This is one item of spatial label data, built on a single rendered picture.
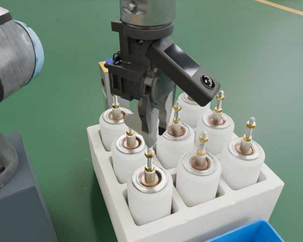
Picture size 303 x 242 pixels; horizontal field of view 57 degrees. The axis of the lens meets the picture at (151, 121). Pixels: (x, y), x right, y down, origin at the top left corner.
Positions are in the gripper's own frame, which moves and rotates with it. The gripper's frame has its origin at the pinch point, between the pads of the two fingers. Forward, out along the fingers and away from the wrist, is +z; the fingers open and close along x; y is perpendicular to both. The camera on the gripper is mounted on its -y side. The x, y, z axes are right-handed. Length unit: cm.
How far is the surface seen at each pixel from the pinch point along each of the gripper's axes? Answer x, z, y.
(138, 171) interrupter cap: 0.1, 11.8, 4.8
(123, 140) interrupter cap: -6.5, 11.8, 13.2
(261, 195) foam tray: -14.8, 20.3, -19.0
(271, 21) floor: -199, 37, 15
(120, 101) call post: -26.0, 16.8, 28.8
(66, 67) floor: -61, 37, 93
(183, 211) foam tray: -0.9, 19.2, -5.8
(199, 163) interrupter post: -8.1, 11.1, -5.6
